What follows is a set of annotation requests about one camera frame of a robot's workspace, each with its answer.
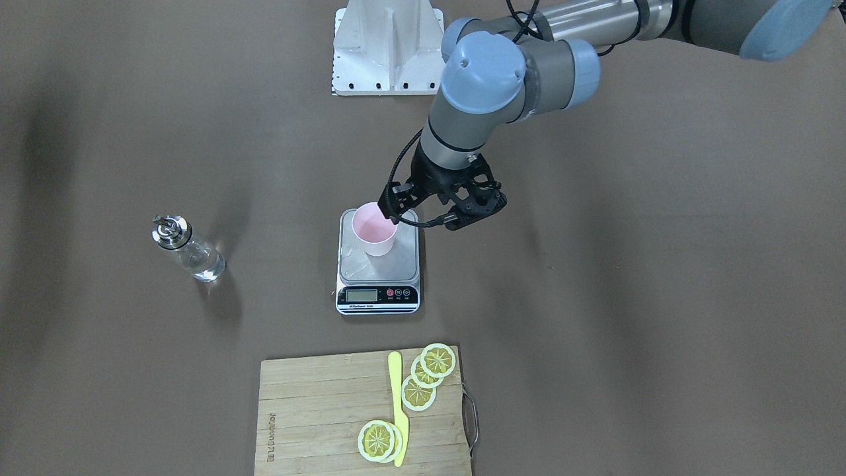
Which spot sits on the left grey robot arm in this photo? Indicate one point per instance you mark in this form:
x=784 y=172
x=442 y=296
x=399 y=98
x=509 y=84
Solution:
x=513 y=68

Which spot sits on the glass sauce bottle metal spout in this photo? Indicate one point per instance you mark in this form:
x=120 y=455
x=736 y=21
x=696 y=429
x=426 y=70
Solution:
x=196 y=255

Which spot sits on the digital kitchen scale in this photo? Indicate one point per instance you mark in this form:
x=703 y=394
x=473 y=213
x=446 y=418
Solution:
x=383 y=285

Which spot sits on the pink plastic cup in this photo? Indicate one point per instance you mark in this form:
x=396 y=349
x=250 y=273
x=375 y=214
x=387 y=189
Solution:
x=373 y=230

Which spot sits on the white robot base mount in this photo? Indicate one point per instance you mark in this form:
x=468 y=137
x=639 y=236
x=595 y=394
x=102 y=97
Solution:
x=387 y=48

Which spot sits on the lemon slice lowest of three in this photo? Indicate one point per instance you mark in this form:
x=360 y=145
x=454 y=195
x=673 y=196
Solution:
x=416 y=397

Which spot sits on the yellow plastic knife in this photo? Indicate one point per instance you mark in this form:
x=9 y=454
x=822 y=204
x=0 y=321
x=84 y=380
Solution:
x=400 y=419

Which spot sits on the lemon slice near knife tip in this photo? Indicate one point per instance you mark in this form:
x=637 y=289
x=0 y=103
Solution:
x=380 y=441

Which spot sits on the lemon slice middle of three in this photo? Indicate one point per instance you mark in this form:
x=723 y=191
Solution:
x=421 y=378

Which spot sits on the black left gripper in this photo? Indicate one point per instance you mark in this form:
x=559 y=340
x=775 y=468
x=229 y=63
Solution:
x=428 y=176

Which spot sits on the wooden cutting board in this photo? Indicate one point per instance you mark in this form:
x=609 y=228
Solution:
x=311 y=410

